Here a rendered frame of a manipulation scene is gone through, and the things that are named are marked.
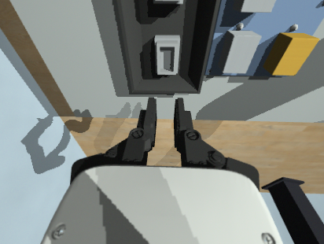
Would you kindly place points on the yellow block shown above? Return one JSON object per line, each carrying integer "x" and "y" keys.
{"x": 288, "y": 53}

